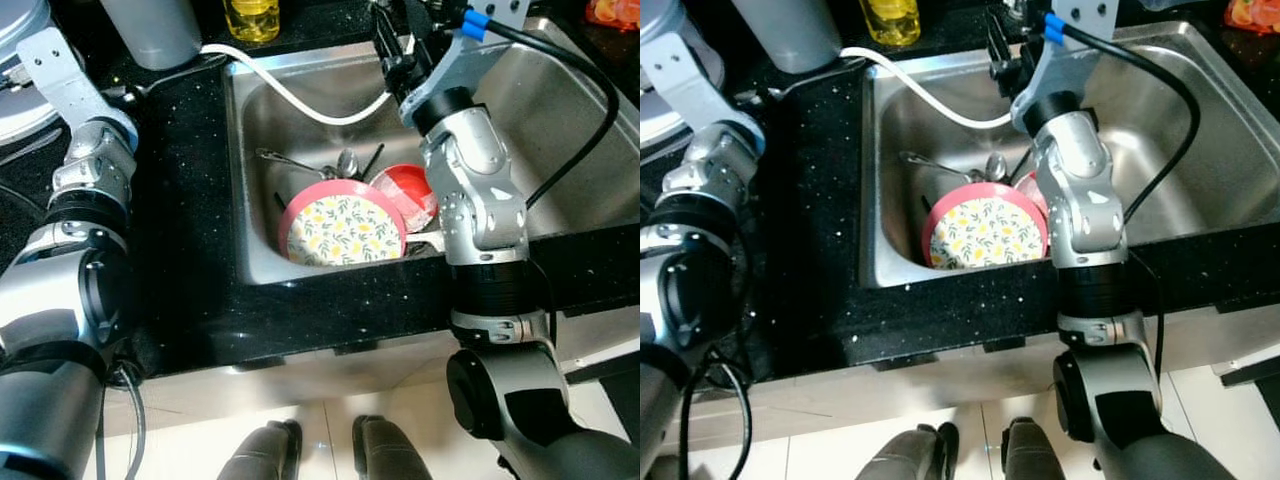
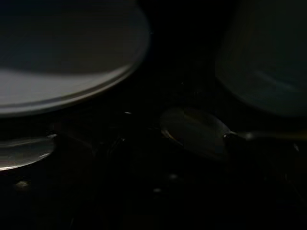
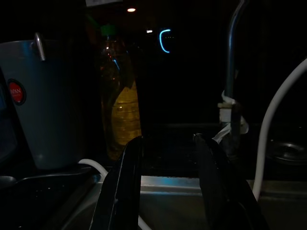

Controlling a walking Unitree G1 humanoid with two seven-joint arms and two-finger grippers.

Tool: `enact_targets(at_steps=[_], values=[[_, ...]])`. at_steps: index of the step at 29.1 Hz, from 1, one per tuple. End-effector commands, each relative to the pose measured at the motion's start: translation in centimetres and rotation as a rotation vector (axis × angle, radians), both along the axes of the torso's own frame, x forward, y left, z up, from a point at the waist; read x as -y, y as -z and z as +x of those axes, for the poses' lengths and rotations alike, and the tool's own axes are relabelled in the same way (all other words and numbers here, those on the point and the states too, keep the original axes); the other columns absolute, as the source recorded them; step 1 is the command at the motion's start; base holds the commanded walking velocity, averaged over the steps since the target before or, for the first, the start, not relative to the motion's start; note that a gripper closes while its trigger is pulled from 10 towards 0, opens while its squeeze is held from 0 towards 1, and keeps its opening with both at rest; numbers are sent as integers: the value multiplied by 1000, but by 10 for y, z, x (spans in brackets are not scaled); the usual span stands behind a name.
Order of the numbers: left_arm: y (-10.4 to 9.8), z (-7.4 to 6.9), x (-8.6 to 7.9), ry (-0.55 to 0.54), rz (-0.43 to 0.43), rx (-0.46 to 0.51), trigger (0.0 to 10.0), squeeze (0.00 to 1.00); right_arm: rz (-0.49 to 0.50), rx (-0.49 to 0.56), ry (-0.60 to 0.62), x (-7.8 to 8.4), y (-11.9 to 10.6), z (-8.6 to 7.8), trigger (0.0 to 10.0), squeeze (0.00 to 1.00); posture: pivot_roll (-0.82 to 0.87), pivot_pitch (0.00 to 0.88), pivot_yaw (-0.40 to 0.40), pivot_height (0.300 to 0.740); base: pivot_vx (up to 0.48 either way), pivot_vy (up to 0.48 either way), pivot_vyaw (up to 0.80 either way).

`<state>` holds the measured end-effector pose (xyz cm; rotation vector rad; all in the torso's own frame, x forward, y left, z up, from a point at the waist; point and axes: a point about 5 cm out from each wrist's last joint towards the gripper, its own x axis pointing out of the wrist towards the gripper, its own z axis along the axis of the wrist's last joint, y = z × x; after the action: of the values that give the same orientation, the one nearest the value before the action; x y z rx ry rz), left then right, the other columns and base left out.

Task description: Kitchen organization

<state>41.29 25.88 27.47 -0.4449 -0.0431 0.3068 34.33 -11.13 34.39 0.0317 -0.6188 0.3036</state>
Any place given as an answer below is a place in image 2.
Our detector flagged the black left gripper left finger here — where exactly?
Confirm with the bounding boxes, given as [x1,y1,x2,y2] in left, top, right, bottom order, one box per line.
[59,137,126,230]

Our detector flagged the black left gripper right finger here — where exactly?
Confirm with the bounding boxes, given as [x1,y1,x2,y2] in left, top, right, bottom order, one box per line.
[224,133,307,230]

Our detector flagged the silver metal spoon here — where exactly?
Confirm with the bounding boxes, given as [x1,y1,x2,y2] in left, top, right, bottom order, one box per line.
[0,133,58,172]
[160,106,307,164]

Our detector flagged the grey canister with red logo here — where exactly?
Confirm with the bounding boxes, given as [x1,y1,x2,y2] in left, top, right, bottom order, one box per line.
[214,0,307,118]

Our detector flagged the white stacked plastic container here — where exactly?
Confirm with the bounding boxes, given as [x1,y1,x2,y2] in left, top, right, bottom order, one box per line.
[0,0,151,118]

